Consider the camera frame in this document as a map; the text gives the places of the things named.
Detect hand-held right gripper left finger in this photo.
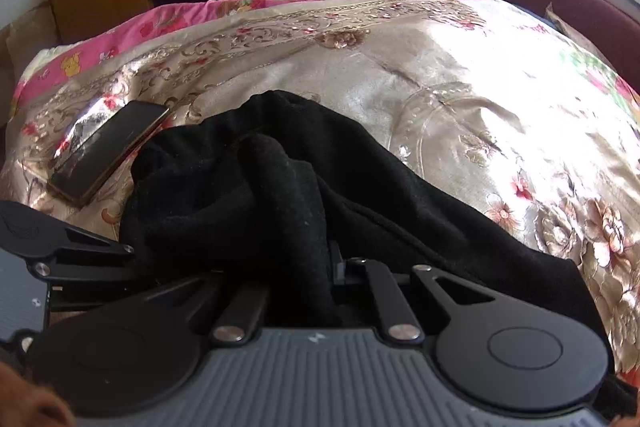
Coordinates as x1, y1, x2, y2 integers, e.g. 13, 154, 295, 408
140, 274, 273, 344

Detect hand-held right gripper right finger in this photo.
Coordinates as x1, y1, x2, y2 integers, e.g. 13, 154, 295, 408
332, 257, 507, 344

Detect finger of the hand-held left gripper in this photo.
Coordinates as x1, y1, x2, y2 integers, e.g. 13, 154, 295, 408
31, 227, 148, 284

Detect black pants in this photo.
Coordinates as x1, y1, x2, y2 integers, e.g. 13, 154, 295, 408
120, 89, 617, 408

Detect person's left forearm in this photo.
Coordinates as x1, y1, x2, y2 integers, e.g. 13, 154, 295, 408
0, 359, 77, 427

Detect black smartphone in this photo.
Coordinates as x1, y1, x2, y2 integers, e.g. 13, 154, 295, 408
48, 101, 171, 208

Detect beige floral bedspread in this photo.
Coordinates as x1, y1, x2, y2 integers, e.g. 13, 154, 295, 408
0, 0, 640, 378

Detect pink floral quilt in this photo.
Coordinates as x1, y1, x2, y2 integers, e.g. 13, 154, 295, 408
12, 0, 488, 108

